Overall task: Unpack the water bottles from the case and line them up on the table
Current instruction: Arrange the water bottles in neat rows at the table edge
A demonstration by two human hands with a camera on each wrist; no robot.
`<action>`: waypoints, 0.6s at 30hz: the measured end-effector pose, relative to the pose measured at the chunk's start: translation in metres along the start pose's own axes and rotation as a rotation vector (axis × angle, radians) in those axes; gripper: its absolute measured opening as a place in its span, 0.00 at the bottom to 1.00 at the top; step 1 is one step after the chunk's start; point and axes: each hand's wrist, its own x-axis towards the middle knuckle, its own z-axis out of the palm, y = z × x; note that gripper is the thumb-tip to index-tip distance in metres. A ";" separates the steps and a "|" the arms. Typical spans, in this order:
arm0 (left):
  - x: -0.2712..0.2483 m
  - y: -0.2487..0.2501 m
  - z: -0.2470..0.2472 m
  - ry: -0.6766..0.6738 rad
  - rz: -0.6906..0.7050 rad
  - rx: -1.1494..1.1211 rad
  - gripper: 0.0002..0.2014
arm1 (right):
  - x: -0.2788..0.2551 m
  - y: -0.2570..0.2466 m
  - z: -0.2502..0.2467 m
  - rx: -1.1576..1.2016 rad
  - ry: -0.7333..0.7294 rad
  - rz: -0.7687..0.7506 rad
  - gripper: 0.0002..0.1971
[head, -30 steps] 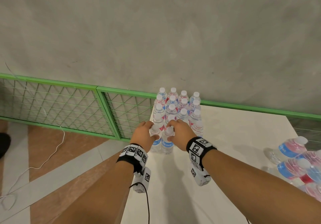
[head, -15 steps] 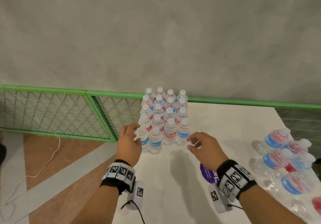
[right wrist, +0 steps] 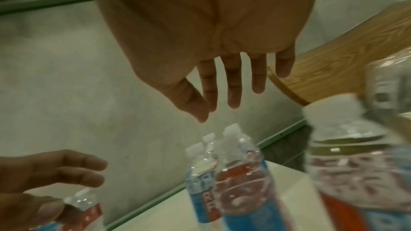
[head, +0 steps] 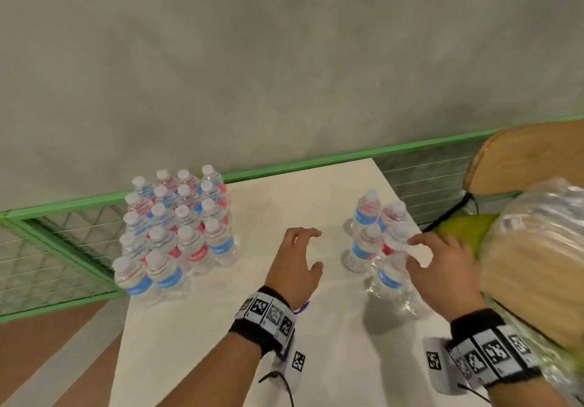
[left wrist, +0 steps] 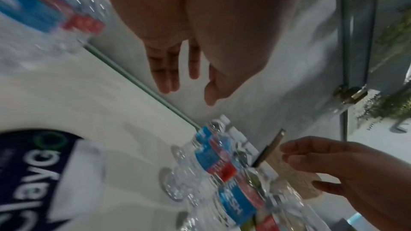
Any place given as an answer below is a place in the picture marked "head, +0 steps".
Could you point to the person's left thumb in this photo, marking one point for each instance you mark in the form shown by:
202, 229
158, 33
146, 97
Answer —
315, 270

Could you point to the black left wristband with markers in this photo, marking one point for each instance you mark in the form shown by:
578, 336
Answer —
264, 318

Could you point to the wooden chair backrest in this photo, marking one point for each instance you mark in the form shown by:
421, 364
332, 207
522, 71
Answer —
529, 156

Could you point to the blue label water bottle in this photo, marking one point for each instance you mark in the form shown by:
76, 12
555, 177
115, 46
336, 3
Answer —
363, 248
366, 213
390, 278

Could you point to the plastic wrapped wooden chair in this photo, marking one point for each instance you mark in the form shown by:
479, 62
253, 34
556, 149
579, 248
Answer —
538, 261

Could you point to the black wristband with markers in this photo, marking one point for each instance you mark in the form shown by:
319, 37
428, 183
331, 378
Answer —
495, 349
264, 318

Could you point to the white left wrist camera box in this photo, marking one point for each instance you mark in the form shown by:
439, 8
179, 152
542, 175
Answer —
294, 365

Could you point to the person's right hand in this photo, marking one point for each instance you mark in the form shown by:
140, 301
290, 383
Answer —
449, 279

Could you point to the red label water bottle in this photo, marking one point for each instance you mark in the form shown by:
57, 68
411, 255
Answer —
396, 239
393, 214

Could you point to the black right wristband with markers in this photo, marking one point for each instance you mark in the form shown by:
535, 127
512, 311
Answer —
495, 349

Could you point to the yellow green bag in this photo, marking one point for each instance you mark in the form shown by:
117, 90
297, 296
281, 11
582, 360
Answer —
465, 233

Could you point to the group of clear water bottles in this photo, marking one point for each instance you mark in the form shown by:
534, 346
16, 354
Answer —
173, 238

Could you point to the person's right forearm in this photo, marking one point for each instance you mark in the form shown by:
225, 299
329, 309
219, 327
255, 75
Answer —
524, 395

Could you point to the person's right thumb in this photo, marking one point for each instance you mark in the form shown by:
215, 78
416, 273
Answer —
413, 266

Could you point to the person's left hand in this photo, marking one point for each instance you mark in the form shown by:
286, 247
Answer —
289, 274

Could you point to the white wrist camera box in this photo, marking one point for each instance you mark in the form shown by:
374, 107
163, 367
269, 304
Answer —
435, 365
294, 365

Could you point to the person's left forearm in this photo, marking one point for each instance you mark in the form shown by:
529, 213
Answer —
214, 374

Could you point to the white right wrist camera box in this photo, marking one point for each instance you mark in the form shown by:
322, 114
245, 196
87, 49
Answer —
435, 365

